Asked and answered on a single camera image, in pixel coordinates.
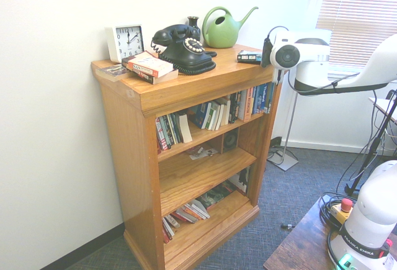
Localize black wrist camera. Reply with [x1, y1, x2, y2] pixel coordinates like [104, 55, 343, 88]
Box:
[261, 36, 274, 68]

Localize black coiled table cable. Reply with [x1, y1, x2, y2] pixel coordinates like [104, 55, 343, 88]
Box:
[319, 191, 345, 230]

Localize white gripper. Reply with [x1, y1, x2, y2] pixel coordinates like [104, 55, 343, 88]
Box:
[270, 30, 299, 84]

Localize yellow emergency stop box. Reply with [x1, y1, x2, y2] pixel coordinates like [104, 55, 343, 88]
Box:
[329, 197, 355, 225]

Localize black white cover book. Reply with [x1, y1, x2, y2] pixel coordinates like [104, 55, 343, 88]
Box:
[231, 166, 251, 196]

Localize dark green cover book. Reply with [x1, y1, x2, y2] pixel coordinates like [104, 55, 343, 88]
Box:
[198, 186, 235, 210]

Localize dark cover paperback book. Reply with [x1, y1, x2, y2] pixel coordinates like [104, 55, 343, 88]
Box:
[125, 67, 179, 86]

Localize grey cover leaning book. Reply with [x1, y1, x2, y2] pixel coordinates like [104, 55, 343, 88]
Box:
[161, 217, 175, 245]

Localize black ceramic vase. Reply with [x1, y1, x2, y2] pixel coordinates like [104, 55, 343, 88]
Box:
[187, 16, 201, 40]

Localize white board panel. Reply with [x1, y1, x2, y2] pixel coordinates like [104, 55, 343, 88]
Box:
[368, 95, 397, 122]

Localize silver floor stand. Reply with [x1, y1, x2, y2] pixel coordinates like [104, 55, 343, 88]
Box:
[266, 91, 300, 172]

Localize white square alarm clock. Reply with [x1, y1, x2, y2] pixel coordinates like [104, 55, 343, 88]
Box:
[104, 24, 146, 64]

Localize blue cover leaning book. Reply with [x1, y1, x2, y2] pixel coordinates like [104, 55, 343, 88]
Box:
[189, 102, 212, 130]

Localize black rotary telephone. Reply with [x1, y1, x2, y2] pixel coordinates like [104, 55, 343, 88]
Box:
[150, 24, 218, 76]

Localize red white paperback book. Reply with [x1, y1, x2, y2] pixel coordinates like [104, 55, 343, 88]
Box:
[121, 51, 175, 79]

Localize white window blinds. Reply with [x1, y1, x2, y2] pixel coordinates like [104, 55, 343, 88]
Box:
[316, 0, 397, 70]

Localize black telephone handset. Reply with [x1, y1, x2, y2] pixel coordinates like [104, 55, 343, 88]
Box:
[151, 24, 197, 47]

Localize blue paperback book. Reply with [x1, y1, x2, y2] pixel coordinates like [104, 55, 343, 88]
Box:
[236, 50, 264, 65]

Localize white green cover book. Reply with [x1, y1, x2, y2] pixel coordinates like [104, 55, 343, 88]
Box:
[204, 101, 220, 131]

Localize yellow blue spined book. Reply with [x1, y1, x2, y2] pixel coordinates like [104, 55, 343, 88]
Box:
[251, 87, 259, 116]

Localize small dark speaker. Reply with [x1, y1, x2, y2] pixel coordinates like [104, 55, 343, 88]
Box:
[223, 128, 239, 151]

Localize red spined small book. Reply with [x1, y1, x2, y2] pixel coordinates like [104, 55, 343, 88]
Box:
[173, 206, 199, 224]

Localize dark red spined book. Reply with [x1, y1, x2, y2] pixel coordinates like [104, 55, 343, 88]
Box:
[155, 117, 167, 151]

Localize brown wooden table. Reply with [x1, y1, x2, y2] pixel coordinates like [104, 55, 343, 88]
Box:
[262, 194, 397, 270]

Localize black camera tripod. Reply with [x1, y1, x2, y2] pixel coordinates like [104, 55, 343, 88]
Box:
[344, 89, 397, 195]

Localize orange spined book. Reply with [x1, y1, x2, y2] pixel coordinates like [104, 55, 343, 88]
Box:
[238, 89, 254, 123]

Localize black spined book white text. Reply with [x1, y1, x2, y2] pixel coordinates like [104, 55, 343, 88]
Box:
[228, 92, 242, 125]

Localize blue spined travel guide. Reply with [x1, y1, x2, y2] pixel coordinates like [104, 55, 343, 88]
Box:
[267, 82, 276, 114]
[256, 84, 270, 114]

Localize loose printed paper card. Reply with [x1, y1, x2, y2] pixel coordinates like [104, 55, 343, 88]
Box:
[185, 145, 218, 161]

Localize wooden bookshelf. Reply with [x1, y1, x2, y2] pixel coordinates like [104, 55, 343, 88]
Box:
[91, 43, 283, 270]

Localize brown cover thin book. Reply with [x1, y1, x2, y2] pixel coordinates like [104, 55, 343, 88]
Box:
[95, 64, 131, 83]

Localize green plastic watering can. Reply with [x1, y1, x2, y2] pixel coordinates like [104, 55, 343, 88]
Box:
[202, 6, 259, 49]

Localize large white cover book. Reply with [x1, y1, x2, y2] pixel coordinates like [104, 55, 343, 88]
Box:
[178, 113, 194, 144]

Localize dark green spined book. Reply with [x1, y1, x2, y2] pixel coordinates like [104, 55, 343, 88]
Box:
[167, 114, 181, 145]

